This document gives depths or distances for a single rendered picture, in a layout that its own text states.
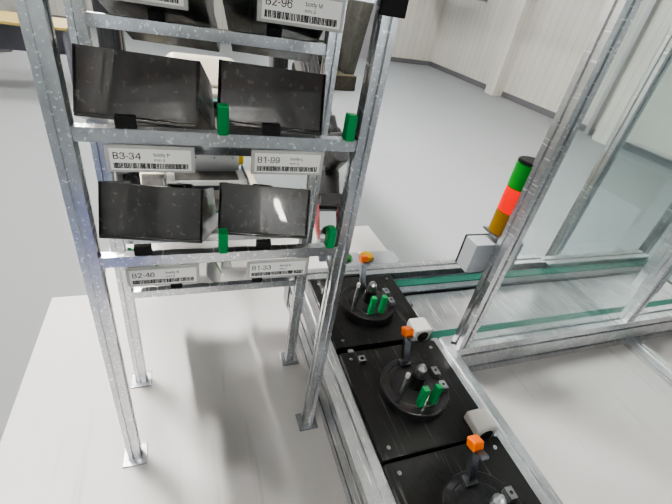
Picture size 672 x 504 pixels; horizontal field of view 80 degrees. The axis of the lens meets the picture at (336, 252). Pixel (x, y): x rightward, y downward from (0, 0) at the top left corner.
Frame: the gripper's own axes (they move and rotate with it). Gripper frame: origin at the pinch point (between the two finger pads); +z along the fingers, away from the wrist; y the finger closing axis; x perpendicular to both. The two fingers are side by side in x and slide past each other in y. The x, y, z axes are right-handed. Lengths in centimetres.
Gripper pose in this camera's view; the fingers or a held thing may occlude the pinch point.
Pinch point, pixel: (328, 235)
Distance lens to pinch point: 92.0
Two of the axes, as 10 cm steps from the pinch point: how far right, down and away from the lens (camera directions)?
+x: -1.8, 1.5, 9.7
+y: 9.8, 0.0, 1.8
